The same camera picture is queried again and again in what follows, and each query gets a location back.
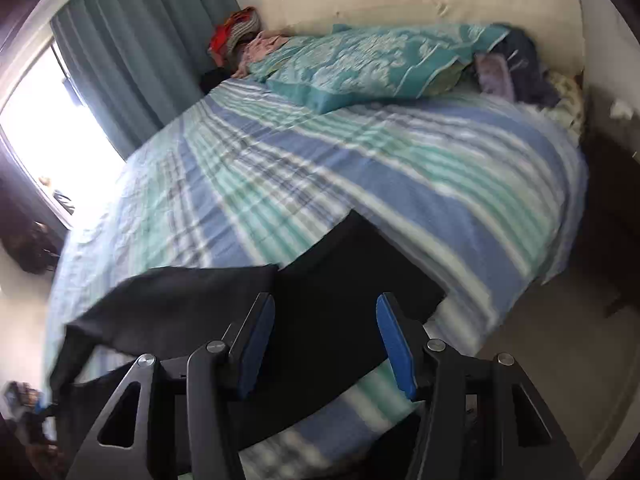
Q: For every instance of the black pants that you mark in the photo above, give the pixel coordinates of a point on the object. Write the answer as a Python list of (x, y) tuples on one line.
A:
[(325, 285)]

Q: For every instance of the mixed clothes heap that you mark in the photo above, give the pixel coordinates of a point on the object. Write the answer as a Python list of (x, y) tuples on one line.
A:
[(20, 405)]

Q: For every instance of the red and grey clothes pile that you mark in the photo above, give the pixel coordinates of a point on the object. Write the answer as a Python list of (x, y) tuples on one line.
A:
[(235, 30)]

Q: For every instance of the dark wooden nightstand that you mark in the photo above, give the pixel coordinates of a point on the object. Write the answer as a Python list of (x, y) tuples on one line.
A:
[(610, 185)]

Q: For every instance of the bright glass door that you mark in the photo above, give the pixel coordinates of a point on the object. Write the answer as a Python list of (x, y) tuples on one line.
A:
[(50, 125)]

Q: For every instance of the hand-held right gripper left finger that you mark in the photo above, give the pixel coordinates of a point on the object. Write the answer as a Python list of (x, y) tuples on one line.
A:
[(257, 355)]

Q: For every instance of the large teal floral pillow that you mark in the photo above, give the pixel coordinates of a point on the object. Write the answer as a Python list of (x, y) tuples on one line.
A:
[(360, 65)]

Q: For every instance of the pink cloth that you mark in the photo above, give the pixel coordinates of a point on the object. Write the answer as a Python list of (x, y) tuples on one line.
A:
[(265, 45)]

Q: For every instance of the wide blue-grey curtain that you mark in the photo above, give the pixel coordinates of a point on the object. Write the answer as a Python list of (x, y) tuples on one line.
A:
[(140, 45)]

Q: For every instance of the pale patterned cloth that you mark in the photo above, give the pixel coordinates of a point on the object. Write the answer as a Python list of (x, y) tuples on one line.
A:
[(567, 100)]

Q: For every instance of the dark blue clothing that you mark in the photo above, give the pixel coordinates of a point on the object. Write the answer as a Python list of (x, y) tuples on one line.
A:
[(530, 60)]

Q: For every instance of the bed with striped sheet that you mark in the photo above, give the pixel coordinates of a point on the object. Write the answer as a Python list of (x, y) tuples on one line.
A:
[(400, 170)]

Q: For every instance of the purple patterned cloth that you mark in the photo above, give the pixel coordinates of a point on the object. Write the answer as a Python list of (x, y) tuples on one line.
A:
[(495, 75)]

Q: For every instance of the white tissue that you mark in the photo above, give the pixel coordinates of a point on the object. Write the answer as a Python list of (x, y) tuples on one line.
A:
[(621, 109)]

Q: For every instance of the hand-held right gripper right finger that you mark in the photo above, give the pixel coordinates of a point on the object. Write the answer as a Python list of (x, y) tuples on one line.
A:
[(397, 350)]

